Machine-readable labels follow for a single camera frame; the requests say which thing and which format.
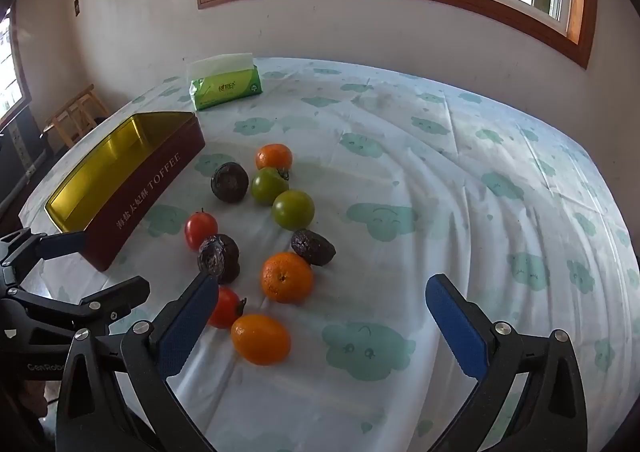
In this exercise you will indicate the wrinkled dark passion fruit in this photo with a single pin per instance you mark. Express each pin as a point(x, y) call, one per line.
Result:
point(220, 257)

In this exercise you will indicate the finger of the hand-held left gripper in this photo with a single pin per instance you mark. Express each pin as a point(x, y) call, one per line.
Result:
point(62, 243)
point(117, 294)

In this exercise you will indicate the large round mandarin orange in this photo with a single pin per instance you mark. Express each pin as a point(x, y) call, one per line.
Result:
point(287, 278)

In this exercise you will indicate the red and gold tin box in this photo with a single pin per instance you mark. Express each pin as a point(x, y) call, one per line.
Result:
point(150, 182)

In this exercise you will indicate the red tomato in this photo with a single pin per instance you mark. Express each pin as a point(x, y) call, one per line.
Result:
point(200, 229)
point(227, 307)

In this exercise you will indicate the dark cabinet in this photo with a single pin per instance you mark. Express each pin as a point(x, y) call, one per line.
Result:
point(20, 156)

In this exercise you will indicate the green tissue pack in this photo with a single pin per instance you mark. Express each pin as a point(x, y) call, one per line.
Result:
point(227, 86)

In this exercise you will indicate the smooth dark passion fruit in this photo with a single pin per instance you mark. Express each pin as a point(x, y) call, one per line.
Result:
point(229, 183)

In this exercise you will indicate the small round orange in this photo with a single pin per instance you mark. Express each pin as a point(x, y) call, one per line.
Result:
point(272, 155)

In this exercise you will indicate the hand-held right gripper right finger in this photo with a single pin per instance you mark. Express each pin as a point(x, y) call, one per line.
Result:
point(456, 327)

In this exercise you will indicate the green tomato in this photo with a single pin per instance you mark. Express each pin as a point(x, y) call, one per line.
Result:
point(265, 187)
point(293, 210)

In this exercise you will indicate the oval dark passion fruit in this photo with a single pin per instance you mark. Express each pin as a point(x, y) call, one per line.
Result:
point(313, 247)

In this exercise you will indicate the light wooden chair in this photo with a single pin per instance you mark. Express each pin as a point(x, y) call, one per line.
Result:
point(71, 105)

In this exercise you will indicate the oval orange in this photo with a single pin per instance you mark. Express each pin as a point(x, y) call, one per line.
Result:
point(260, 339)

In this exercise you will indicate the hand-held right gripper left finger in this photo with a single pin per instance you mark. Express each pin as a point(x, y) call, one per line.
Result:
point(190, 324)

